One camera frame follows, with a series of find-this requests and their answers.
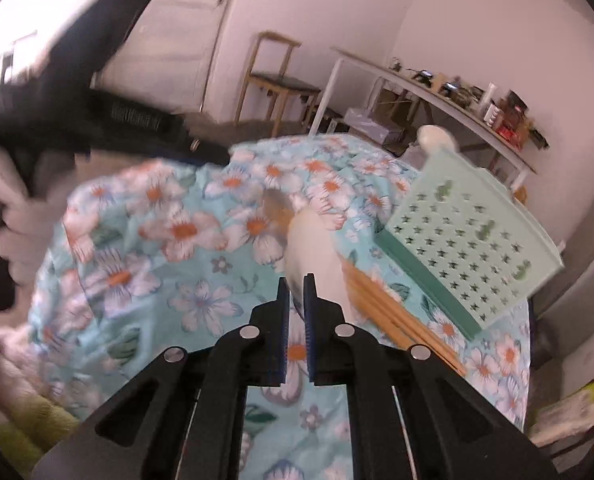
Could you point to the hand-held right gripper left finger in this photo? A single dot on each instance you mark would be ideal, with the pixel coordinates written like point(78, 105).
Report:
point(283, 340)

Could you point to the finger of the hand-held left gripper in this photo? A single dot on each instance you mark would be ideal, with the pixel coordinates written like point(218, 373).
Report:
point(202, 149)

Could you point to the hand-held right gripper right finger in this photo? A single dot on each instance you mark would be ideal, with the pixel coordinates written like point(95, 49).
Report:
point(310, 340)

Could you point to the wooden chopstick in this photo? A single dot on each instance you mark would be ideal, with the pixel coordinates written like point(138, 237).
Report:
point(377, 312)
point(392, 317)
point(427, 342)
point(364, 310)

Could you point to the green plastic utensil basket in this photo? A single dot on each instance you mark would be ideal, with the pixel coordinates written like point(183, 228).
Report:
point(452, 240)

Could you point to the person's left hand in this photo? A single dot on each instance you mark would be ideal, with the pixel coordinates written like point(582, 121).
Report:
point(32, 240)

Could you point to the wooden chair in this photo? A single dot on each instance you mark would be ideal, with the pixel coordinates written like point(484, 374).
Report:
point(282, 82)

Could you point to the white door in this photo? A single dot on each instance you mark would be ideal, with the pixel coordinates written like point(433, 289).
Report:
point(177, 35)

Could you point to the floral tablecloth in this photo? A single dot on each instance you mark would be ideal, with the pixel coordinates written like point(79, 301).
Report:
point(167, 280)

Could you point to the white desk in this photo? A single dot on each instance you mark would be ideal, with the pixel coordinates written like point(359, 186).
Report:
point(402, 83)

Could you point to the grey refrigerator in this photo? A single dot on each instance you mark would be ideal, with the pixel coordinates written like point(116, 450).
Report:
point(577, 310)

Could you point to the yellow-green cloth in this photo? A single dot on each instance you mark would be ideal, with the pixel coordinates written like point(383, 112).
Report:
point(32, 435)

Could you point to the yellow and white sack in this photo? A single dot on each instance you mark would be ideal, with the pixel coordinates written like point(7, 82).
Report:
point(577, 405)

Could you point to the white cylinder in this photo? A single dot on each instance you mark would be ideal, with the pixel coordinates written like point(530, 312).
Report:
point(490, 102)

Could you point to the red snack packets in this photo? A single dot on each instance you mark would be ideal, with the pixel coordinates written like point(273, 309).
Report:
point(511, 125)

